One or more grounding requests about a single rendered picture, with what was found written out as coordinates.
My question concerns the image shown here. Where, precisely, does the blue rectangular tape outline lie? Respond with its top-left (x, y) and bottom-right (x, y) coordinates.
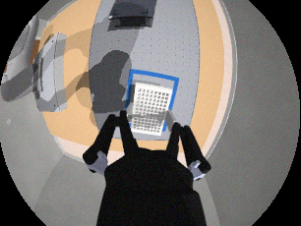
top-left (125, 69), bottom-right (179, 132)

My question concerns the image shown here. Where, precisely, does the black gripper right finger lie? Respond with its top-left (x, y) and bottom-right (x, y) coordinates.
top-left (160, 109), bottom-right (211, 181)

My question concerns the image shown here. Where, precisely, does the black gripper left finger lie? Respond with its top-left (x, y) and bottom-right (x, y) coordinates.
top-left (83, 102), bottom-right (147, 176)

